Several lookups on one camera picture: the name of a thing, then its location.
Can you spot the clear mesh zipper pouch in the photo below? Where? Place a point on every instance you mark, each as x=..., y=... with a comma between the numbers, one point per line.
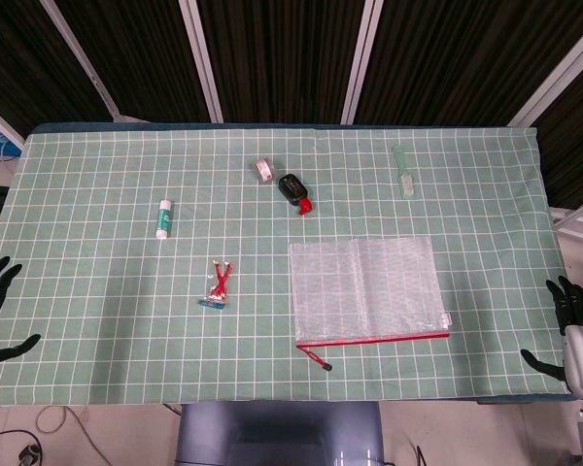
x=369, y=291

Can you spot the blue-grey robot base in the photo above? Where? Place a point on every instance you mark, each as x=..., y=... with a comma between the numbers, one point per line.
x=279, y=432

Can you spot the green grid tablecloth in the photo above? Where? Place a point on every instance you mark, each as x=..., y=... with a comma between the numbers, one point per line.
x=126, y=315

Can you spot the green white glue stick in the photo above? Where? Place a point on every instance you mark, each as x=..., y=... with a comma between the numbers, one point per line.
x=164, y=219

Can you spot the packet of red hooks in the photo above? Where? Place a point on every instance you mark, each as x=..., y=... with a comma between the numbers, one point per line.
x=218, y=287

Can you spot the light green brush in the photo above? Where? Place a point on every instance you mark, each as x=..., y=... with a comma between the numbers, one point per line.
x=406, y=183

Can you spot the silver tape roll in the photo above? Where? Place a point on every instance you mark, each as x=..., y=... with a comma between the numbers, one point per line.
x=264, y=170

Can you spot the black bottle red cap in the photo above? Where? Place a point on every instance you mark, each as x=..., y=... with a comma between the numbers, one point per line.
x=291, y=189

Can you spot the white metal side rail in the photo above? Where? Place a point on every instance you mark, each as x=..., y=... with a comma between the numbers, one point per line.
x=575, y=218

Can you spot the white partition frame post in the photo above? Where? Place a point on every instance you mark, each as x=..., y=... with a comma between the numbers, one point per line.
x=362, y=58
x=558, y=73
x=85, y=63
x=201, y=58

